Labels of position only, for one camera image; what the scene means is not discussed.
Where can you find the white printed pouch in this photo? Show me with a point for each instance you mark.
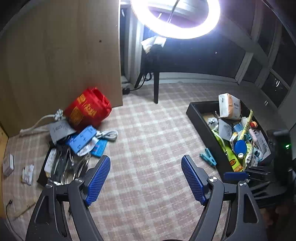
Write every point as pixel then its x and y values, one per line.
pixel 88 147

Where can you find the yellow star-printed long packet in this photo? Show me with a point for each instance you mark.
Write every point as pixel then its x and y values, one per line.
pixel 246 126

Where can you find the black foil packet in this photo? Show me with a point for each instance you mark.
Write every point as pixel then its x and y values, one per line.
pixel 61 165

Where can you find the black storage box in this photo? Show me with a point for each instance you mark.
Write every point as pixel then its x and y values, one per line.
pixel 195 113

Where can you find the blue round lid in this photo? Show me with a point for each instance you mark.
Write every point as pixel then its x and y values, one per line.
pixel 240 148

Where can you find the blue ribbed packet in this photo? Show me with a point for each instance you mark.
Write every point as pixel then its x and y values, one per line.
pixel 99 148

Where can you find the black chair leg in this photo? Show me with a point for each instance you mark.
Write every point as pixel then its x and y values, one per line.
pixel 156 87

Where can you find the grey packet in box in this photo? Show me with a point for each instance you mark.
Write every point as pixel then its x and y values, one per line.
pixel 224 130

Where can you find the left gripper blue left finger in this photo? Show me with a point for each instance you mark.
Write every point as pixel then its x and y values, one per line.
pixel 94 180

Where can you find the grey paper packet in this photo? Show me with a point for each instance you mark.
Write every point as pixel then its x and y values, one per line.
pixel 59 130

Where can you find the white orange tissue pack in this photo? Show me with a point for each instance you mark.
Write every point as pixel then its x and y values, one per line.
pixel 229 107

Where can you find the ring light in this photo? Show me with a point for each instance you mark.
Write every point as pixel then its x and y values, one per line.
pixel 178 19

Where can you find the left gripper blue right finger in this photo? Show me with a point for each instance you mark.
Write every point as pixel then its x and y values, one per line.
pixel 196 178

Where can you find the small white box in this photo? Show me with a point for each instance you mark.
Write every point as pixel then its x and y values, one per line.
pixel 8 165

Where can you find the light blue flat card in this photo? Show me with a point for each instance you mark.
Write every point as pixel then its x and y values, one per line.
pixel 79 141

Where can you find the red fabric bag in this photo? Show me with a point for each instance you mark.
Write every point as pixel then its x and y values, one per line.
pixel 90 108

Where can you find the small white wrapper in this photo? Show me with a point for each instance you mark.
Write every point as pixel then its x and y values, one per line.
pixel 27 174

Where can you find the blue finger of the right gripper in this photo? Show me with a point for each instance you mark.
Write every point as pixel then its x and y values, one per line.
pixel 235 176

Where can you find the wooden cabinet panel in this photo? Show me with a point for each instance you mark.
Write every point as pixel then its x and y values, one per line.
pixel 51 51

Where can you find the green bottle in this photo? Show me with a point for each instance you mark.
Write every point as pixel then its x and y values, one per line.
pixel 233 161

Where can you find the blue plastic clothespin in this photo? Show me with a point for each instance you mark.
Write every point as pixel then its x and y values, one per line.
pixel 208 158

